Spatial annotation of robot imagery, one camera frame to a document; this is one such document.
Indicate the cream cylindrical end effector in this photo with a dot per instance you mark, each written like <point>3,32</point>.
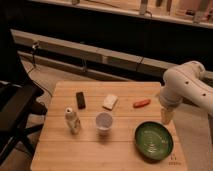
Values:
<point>166,115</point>

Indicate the small white bottle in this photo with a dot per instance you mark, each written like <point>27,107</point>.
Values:
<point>72,120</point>

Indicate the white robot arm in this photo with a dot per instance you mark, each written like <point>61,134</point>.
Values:
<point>184,81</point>

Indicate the orange sausage toy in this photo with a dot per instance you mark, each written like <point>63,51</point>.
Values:
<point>141,103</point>

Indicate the green ceramic plate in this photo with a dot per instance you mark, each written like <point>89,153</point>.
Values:
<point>153,140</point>

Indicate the white sponge block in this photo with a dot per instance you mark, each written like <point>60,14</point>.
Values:
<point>109,101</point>

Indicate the white paper cup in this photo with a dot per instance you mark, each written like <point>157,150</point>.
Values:
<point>103,123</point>

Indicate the wooden table board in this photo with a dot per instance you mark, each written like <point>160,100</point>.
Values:
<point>59,150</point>

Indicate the black rectangular block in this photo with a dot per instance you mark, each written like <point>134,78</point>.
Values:
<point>80,100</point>

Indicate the black chair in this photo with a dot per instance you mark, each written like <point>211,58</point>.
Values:
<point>18,96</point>

